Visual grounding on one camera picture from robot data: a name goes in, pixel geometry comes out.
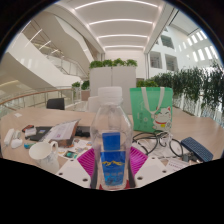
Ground dark blue keyboard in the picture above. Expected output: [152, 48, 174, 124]
[180, 136, 214, 163]

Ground white mug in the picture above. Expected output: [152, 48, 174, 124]
[28, 140, 60, 175]

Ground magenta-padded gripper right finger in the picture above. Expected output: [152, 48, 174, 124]
[127, 145, 172, 189]

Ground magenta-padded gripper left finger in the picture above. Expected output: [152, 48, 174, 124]
[55, 147, 99, 190]

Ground ceiling light strips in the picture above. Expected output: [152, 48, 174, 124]
[74, 0, 159, 51]

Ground flat white box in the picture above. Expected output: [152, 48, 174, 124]
[164, 158, 188, 172]

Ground small blue-green tube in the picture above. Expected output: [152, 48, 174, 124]
[23, 142, 37, 150]

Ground white computer mouse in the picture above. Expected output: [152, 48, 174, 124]
[10, 138, 24, 149]

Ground black folder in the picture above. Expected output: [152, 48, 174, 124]
[28, 125, 53, 142]

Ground small dark red box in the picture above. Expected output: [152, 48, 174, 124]
[21, 124, 35, 133]

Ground white cabinet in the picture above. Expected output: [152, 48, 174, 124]
[88, 65, 138, 114]

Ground green plants on cabinet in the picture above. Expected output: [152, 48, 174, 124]
[88, 58, 139, 69]

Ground potted green plants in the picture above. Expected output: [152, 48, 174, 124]
[71, 79, 91, 102]

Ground wood-topped glass railing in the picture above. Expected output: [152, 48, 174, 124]
[0, 86, 83, 118]

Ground clear blue-labelled water bottle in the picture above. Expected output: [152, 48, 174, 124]
[89, 86, 134, 191]

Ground white card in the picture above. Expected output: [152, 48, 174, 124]
[24, 127, 38, 138]

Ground small printed card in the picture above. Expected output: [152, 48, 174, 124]
[64, 150, 78, 159]

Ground green hedge planter row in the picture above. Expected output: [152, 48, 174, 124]
[136, 61, 224, 121]

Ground small black case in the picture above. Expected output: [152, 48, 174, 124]
[74, 125, 92, 138]

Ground green tote bag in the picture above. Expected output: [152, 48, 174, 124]
[129, 86, 174, 133]

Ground black office chair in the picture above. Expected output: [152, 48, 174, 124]
[46, 97, 66, 111]

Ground black cables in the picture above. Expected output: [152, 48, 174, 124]
[132, 130, 188, 158]

